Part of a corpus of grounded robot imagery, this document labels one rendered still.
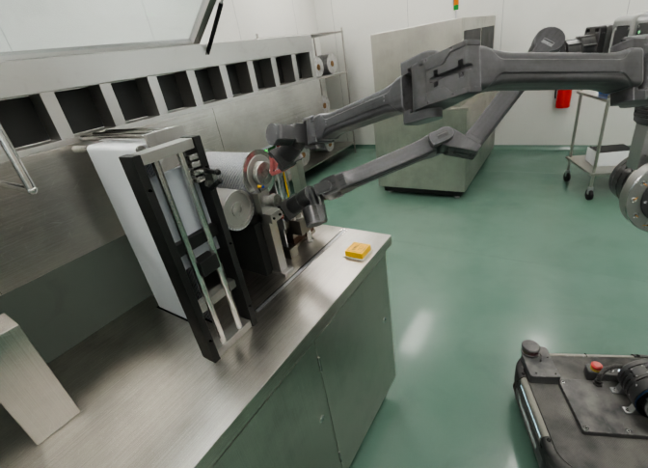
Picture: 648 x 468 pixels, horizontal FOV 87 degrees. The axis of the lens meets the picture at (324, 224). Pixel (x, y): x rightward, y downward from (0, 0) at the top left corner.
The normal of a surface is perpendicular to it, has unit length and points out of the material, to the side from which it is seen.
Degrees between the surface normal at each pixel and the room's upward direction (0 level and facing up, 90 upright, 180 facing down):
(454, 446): 0
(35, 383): 90
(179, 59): 90
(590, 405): 0
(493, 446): 0
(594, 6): 90
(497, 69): 70
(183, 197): 90
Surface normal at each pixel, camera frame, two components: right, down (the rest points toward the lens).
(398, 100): -0.85, 0.11
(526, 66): 0.20, 0.07
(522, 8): -0.54, 0.45
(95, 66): 0.83, 0.13
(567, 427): -0.15, -0.88
